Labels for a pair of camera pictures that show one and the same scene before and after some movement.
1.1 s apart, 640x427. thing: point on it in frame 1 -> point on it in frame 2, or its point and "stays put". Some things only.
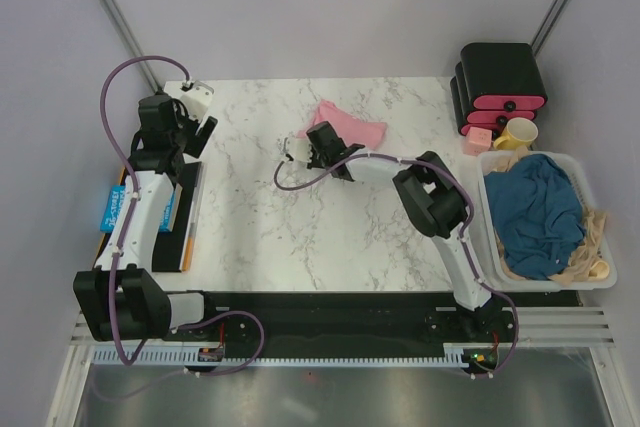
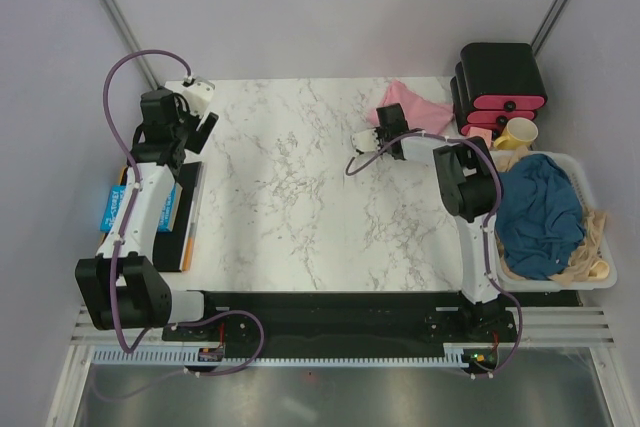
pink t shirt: x=349 y=128 -> x=419 y=111
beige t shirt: x=586 y=263 stays put
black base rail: x=342 y=320 stays put
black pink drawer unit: x=495 y=83 stays put
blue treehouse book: x=117 y=195 stays put
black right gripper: x=314 y=162 -> x=379 y=133
